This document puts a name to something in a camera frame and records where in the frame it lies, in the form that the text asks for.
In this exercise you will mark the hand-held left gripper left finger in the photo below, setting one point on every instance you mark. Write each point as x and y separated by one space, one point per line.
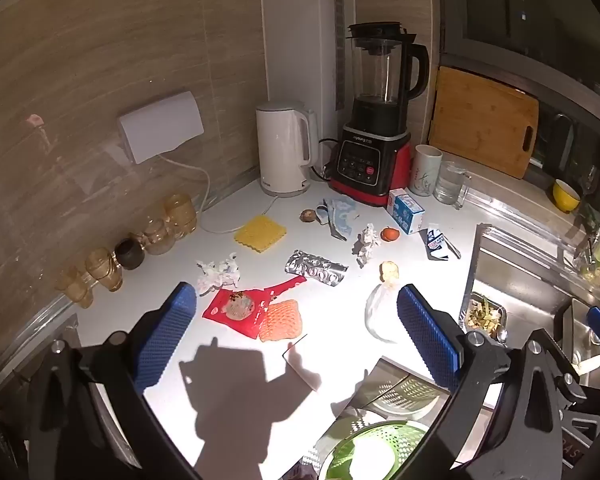
166 337

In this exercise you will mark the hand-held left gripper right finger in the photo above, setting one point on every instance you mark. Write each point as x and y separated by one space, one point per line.
427 335

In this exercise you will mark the white tissue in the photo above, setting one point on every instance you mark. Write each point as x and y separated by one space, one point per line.
366 246
220 272

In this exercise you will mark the green perforated plastic basket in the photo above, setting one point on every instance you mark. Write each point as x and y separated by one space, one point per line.
380 452

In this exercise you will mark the blue terry towel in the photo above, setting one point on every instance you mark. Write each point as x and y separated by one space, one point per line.
341 217

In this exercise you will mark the clear plastic bag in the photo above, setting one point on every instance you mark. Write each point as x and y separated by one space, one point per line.
380 312

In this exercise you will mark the red snack packet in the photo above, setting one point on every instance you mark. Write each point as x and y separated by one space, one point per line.
220 312

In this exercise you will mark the sink strainer with food scraps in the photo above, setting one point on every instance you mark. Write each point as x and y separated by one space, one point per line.
485 315

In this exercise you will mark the glossy grey cabinet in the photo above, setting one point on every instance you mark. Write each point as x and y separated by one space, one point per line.
390 385

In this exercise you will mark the piece of bread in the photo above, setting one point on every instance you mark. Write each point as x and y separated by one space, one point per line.
389 271

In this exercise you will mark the dark ceramic cup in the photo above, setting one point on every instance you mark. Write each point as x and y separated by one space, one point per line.
130 255

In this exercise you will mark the small dark blue carton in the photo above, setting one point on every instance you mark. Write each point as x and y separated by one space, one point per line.
436 244

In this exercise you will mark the stainless steel sink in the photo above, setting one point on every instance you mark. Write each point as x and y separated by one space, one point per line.
525 280

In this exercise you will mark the chrome faucet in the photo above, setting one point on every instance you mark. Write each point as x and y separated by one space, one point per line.
597 230

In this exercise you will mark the small orange fruit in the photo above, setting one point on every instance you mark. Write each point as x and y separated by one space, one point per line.
390 234

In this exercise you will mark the orange foam fruit net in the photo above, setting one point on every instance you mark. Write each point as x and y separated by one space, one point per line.
281 321

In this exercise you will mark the blue and white milk carton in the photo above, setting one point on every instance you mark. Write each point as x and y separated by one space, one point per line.
405 210

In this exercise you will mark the silver blister pack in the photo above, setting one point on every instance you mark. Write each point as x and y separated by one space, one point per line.
316 268

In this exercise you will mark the yellow bowl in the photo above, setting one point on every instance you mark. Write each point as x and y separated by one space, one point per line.
566 197

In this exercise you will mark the yellow waffle dishcloth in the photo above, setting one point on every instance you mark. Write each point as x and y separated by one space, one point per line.
260 234

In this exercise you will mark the white printed mug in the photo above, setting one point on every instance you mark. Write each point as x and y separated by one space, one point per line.
425 172

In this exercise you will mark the black and red blender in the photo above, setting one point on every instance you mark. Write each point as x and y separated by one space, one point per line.
375 150

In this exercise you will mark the white electric kettle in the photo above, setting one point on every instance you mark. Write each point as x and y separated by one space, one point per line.
282 150

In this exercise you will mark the wooden cutting board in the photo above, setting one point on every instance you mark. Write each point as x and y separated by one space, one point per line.
480 120

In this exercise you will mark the grey vent grille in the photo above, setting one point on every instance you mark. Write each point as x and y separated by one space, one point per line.
339 50

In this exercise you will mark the dark window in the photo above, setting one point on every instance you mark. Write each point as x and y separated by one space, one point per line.
540 35

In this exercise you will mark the white wall socket cover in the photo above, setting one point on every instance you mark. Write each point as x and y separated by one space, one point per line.
160 127

